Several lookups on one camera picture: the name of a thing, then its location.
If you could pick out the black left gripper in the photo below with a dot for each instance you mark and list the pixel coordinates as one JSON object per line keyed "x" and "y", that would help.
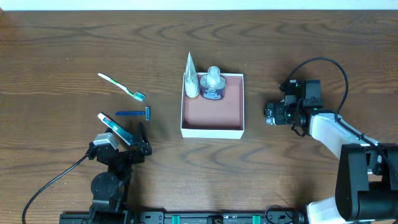
{"x": 125, "y": 152}

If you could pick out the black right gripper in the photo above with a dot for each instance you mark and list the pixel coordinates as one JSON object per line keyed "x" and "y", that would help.
{"x": 277, "y": 114}

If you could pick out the white box with pink interior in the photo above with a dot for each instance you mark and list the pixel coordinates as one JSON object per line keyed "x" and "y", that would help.
{"x": 216, "y": 119}

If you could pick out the white cosmetic tube gold cap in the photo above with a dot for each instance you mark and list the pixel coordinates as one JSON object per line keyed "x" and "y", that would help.
{"x": 191, "y": 84}

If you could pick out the blue foam soap pump bottle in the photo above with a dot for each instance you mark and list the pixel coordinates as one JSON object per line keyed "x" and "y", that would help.
{"x": 212, "y": 84}

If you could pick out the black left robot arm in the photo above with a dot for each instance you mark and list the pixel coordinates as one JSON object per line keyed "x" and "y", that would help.
{"x": 110, "y": 188}

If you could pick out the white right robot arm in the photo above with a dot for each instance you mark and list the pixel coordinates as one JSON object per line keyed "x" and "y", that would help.
{"x": 366, "y": 185}

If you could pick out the teal toothpaste tube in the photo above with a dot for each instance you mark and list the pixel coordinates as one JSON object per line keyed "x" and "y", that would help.
{"x": 119, "y": 130}

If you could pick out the blue disposable razor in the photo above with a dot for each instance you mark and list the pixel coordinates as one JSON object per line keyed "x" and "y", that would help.
{"x": 145, "y": 113}

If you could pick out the green white toothbrush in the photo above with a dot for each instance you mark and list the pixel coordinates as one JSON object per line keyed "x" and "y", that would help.
{"x": 136, "y": 95}

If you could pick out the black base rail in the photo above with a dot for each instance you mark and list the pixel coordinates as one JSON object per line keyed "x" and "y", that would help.
{"x": 157, "y": 217}

